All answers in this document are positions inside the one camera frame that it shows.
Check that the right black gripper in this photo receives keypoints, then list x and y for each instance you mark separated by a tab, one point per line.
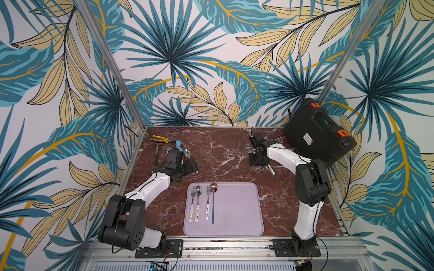
256	159

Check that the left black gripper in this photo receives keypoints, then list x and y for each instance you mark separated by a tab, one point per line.
189	169

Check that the white handle steel spoon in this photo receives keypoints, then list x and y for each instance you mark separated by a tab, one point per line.
271	170

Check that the cartoon handle fork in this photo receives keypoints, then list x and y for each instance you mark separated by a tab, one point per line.
193	194

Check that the cartoon handle spoon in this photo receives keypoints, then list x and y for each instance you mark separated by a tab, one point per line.
198	193

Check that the white handle fork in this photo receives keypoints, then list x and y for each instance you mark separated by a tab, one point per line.
208	193

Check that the iridescent spoon blue handle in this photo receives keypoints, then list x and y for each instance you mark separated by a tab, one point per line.
214	188

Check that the all steel fork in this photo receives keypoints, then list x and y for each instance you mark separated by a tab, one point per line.
248	148

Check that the cow pattern handle spoon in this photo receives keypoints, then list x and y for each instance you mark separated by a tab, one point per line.
187	153

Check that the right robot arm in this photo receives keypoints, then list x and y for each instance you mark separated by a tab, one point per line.
312	187

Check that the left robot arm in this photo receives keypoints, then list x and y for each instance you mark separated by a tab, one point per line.
124	225

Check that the small hammer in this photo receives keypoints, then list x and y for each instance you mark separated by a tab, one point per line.
156	157

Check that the blue plastic faucet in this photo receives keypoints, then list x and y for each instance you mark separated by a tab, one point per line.
179	145

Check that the lavender placemat tray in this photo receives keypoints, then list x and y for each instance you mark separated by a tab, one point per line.
237	211

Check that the black tool case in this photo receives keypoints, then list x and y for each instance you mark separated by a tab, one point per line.
315	135

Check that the yellow handled pliers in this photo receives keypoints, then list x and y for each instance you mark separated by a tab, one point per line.
161	139

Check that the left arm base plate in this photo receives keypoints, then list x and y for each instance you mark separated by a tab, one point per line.
169	249

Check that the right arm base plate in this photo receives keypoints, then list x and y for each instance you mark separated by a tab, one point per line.
287	247

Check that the aluminium front rail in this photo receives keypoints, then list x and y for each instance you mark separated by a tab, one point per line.
233	254

